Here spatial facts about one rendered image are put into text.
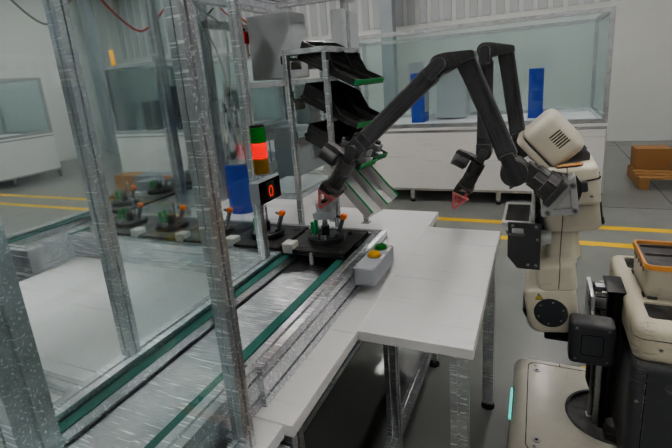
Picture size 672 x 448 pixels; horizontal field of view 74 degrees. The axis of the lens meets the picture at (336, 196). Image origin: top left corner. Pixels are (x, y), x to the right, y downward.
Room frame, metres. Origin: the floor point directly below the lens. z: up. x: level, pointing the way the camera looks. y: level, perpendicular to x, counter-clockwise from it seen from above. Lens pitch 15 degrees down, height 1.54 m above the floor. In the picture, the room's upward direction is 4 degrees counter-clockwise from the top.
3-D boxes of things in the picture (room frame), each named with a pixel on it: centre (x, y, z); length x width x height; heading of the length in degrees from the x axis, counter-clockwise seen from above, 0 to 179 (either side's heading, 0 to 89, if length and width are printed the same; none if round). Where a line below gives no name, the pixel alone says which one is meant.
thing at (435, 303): (1.54, -0.18, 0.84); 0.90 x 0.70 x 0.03; 155
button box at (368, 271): (1.39, -0.11, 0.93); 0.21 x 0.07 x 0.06; 155
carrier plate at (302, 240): (1.56, 0.05, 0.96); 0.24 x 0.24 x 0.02; 65
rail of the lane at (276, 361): (1.25, 0.02, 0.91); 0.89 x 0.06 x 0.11; 155
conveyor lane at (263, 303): (1.30, 0.20, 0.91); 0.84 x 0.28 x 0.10; 155
